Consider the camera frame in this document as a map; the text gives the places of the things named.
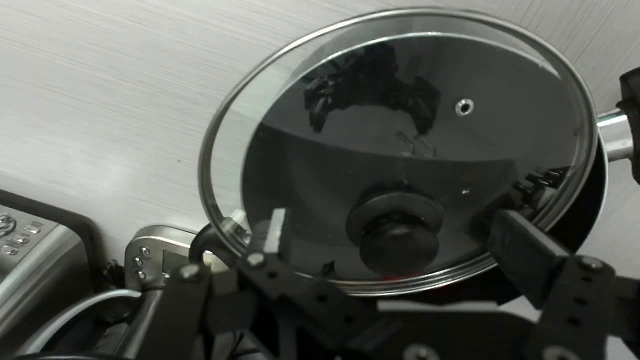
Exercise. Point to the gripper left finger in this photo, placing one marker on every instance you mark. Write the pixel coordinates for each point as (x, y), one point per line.
(280, 287)

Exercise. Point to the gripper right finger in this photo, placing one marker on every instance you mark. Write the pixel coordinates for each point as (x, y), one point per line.
(580, 300)

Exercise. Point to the glass lid with black knob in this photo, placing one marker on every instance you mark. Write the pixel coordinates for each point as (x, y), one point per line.
(400, 235)

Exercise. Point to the silver appliance with small display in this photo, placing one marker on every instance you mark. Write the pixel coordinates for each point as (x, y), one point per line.
(155, 255)

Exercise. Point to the silver appliance with round buttons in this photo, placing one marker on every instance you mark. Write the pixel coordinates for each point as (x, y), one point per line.
(35, 260)

